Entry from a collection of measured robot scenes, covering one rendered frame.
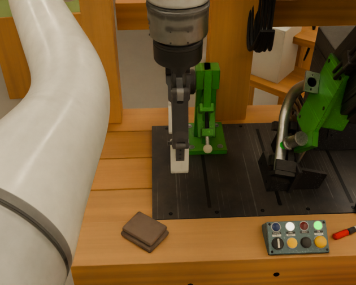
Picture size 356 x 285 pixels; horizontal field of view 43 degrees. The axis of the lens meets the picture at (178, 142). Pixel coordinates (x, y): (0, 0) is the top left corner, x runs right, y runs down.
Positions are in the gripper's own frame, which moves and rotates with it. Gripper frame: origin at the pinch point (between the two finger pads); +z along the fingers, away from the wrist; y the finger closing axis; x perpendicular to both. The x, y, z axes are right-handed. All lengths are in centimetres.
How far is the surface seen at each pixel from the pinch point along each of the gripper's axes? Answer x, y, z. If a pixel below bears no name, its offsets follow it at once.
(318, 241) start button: 35, -7, 38
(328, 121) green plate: 40, -29, 18
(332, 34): 47, -57, 7
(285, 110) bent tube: 33, -42, 23
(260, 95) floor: 71, -217, 131
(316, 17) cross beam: 48, -75, 9
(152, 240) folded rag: -5.7, -9.9, 38.3
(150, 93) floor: -10, -224, 131
